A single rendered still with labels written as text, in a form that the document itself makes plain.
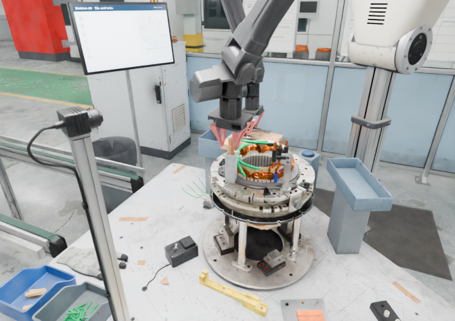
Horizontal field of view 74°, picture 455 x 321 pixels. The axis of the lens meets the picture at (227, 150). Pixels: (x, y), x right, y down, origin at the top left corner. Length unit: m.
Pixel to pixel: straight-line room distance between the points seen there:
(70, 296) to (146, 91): 2.45
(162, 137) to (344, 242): 2.50
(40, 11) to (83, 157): 3.93
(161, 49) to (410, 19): 1.26
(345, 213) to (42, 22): 4.05
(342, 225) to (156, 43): 1.35
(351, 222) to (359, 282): 0.18
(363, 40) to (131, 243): 1.06
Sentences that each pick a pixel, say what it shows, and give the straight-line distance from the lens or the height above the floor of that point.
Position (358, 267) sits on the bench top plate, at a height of 0.78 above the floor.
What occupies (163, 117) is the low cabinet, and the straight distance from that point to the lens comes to 3.18.
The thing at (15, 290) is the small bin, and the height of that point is 0.81.
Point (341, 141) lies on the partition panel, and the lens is 3.29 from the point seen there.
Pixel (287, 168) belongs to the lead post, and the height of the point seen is 1.17.
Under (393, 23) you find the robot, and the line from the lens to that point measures 1.09.
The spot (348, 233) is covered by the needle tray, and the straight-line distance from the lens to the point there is 1.11.
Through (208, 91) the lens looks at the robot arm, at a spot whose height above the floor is 1.38.
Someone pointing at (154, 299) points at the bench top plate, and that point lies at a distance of 1.00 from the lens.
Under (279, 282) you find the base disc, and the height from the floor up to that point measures 0.80.
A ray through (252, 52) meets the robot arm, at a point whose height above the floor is 1.47.
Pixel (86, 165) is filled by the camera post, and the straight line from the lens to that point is 0.59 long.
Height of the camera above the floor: 1.56
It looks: 26 degrees down
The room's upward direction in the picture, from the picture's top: straight up
